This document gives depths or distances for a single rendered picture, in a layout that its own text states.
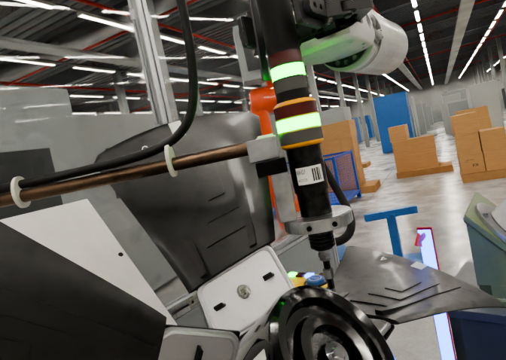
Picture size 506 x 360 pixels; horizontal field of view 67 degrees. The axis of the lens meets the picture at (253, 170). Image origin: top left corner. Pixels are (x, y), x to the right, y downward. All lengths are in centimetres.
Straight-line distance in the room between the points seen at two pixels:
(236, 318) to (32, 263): 19
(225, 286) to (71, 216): 35
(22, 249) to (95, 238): 38
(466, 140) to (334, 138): 250
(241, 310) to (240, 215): 10
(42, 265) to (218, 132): 30
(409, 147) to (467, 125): 207
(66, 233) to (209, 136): 28
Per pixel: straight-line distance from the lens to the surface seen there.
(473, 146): 794
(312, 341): 32
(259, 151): 37
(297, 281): 91
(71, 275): 28
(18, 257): 29
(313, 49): 44
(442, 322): 79
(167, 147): 39
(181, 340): 31
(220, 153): 38
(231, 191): 43
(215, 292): 40
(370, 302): 48
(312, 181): 37
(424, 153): 966
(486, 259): 103
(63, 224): 67
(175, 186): 46
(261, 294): 39
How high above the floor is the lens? 139
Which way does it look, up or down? 3 degrees down
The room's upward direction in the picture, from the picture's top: 12 degrees counter-clockwise
